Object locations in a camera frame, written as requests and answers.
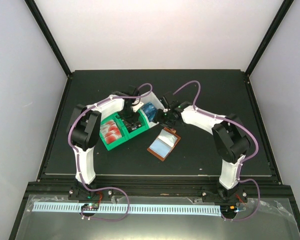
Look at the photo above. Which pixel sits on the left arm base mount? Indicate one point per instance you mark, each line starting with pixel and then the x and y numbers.
pixel 78 192

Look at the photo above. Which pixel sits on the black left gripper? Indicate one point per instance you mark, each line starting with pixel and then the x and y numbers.
pixel 134 119

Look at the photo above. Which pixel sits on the green bin with red cards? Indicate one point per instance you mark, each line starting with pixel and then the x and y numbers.
pixel 116 143

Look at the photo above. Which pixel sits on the red white card stack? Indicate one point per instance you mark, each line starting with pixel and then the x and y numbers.
pixel 110 132

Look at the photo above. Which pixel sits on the controller circuit board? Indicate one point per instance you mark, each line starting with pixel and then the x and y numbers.
pixel 90 207
pixel 232 208

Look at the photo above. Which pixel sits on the brown leather card holder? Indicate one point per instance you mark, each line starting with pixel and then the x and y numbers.
pixel 164 143

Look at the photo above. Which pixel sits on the blue VIP card front stack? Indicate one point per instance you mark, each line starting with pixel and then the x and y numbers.
pixel 150 111

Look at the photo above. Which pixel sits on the black VIP card stack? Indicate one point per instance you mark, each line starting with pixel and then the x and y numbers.
pixel 132 126

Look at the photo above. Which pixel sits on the clear acrylic front panel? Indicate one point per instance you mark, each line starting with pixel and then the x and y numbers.
pixel 267 219

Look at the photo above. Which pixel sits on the left controller circuit board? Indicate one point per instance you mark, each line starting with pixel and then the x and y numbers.
pixel 90 207

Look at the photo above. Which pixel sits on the black aluminium frame rail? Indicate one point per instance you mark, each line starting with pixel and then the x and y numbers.
pixel 155 187

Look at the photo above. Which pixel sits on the white slotted cable duct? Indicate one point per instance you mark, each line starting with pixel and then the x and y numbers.
pixel 143 209

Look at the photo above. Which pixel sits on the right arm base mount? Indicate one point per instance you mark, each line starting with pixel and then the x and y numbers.
pixel 219 194

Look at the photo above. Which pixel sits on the white bin with blue cards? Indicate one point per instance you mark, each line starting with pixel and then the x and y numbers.
pixel 145 99

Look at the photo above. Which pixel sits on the right controller circuit board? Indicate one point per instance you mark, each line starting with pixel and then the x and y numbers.
pixel 232 208

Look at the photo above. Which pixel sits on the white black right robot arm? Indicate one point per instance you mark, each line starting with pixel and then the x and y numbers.
pixel 230 140

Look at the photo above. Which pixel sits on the green bin with black cards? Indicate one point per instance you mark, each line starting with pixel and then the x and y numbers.
pixel 141 118

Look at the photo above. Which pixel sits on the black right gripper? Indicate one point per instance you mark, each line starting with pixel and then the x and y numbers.
pixel 159 118

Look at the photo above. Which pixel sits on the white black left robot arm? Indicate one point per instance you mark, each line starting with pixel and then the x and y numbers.
pixel 84 128

